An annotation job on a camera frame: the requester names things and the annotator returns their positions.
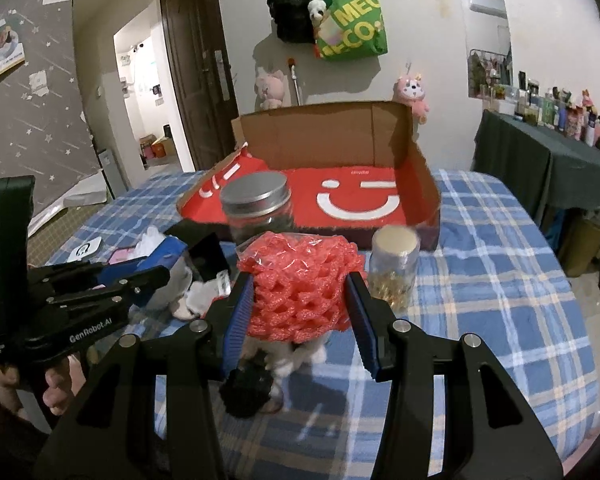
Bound white tissue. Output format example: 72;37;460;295
130;226;166;259

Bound cream crochet scrunchie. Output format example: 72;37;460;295
242;332;330;414

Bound red foam net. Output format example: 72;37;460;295
237;232;366;344

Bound person's left hand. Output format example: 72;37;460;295
0;356;85;420

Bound white card on table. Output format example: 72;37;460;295
67;236;102;262

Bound small glass jar gold beads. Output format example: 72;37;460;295
367;226;420;315

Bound black floral box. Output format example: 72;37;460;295
164;219;230;282

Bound large glass jar metal lid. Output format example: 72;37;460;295
220;171;294;245

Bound blue plaid tablecloth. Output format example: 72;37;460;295
47;168;600;480

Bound red cardboard box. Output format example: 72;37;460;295
176;101;441;252

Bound dark green covered table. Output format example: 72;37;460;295
472;110;600;223

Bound bottles on side table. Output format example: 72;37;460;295
512;70;600;151

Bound brown wooden door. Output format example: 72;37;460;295
160;0;238;170

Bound green tote bag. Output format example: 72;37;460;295
313;0;388;61

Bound small white plush on bag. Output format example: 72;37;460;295
308;0;327;27

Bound picture on left wall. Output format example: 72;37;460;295
0;18;26;76

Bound pink white plush on wall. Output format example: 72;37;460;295
393;74;429;125

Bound red handled stick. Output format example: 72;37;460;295
287;58;303;106

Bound black bag on wall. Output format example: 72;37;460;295
266;0;314;44

